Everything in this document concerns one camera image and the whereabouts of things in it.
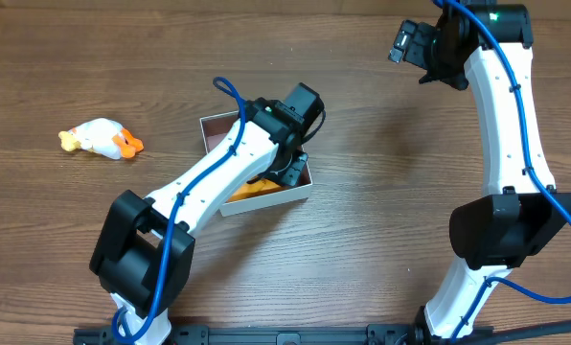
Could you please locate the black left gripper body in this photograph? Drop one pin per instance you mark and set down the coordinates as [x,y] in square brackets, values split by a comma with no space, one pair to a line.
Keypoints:
[292,170]

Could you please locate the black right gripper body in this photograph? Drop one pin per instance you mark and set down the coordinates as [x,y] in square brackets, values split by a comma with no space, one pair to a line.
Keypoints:
[411,43]

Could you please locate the orange dinosaur toy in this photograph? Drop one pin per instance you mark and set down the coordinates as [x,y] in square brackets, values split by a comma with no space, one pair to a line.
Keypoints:
[259,188]

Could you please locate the white orange plush duck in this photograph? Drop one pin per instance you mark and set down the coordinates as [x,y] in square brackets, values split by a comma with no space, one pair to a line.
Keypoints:
[102,136]

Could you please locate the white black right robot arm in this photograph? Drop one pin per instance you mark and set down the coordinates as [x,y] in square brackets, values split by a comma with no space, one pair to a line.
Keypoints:
[487,48]

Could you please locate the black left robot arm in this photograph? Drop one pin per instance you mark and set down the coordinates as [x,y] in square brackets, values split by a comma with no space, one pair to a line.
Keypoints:
[144,253]

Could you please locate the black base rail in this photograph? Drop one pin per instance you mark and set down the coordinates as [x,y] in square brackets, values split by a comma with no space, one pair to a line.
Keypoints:
[378,334]

